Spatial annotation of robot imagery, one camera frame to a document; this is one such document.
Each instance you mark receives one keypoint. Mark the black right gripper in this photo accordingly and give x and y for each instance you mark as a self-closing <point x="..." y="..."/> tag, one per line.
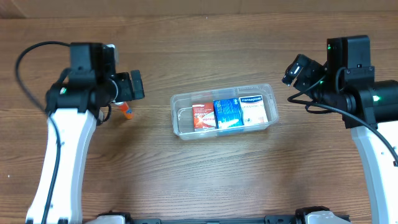
<point x="302" y="79"/>

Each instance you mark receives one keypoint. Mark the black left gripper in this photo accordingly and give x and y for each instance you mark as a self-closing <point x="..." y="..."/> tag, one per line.
<point x="135" y="84"/>

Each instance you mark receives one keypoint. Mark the orange tablet tube white cap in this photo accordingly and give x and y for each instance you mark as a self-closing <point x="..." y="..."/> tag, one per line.
<point x="125" y="109"/>

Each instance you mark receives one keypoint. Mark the clear plastic container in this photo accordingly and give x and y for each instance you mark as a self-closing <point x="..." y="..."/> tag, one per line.
<point x="182" y="115"/>

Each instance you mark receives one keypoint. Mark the white blue plaster box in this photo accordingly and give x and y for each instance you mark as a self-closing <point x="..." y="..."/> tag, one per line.
<point x="253" y="110"/>

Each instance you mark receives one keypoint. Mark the red medicine box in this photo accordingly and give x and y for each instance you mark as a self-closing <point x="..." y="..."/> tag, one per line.
<point x="203" y="116"/>

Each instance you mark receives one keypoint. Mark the blue medicine box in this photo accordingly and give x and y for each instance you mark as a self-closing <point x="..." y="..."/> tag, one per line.
<point x="228" y="113"/>

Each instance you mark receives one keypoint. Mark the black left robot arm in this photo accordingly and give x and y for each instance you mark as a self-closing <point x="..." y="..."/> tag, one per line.
<point x="74" y="109"/>

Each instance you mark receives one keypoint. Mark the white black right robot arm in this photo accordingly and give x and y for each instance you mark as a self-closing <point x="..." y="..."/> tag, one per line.
<point x="345" y="84"/>

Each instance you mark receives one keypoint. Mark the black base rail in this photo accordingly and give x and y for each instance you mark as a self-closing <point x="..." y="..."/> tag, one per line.
<point x="321" y="217"/>

